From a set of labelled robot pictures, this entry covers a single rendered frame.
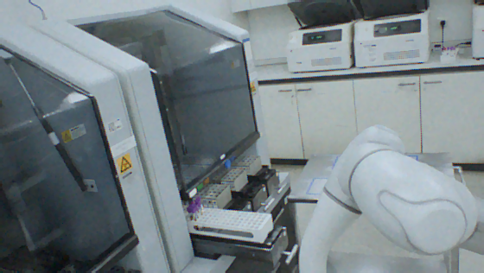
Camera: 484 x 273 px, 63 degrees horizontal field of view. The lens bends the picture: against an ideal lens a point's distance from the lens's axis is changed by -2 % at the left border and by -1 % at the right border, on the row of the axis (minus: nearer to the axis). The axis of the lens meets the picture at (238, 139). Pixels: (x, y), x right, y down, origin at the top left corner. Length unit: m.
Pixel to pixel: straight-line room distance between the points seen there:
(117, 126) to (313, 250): 0.61
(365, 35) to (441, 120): 0.90
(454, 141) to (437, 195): 2.88
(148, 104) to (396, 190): 0.79
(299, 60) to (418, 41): 0.96
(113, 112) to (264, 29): 3.33
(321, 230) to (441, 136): 2.72
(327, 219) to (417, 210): 0.27
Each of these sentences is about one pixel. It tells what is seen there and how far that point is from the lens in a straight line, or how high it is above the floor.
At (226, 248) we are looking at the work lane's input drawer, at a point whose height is 0.79.
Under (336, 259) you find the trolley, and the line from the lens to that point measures 2.14.
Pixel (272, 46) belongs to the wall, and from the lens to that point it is 4.32.
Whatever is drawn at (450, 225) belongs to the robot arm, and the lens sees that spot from 0.70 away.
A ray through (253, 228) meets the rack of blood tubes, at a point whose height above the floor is 0.86.
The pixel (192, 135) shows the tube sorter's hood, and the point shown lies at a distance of 1.40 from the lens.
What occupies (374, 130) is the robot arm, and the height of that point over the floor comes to 1.27.
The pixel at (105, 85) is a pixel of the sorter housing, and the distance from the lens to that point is 1.12.
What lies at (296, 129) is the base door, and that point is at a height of 0.39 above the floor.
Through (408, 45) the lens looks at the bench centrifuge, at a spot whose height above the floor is 1.05.
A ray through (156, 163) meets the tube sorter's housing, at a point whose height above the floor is 1.14.
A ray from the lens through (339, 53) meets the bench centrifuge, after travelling 3.46.
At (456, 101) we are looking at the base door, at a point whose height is 0.60.
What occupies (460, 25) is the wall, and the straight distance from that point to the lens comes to 3.98.
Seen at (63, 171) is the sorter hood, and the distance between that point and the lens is 1.02.
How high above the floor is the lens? 1.55
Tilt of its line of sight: 18 degrees down
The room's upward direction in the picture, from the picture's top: 10 degrees counter-clockwise
